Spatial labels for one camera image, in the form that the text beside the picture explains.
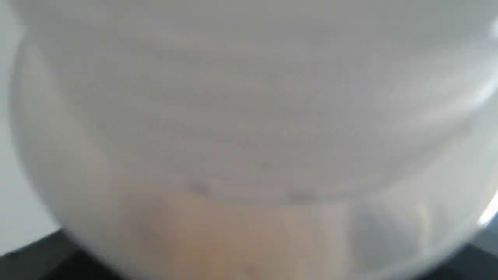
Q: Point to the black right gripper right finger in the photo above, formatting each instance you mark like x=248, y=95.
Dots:
x=474, y=262

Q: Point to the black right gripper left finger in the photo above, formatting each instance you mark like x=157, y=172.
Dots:
x=53, y=257

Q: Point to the translucent squeeze bottle amber liquid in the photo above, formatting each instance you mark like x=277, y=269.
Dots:
x=261, y=139

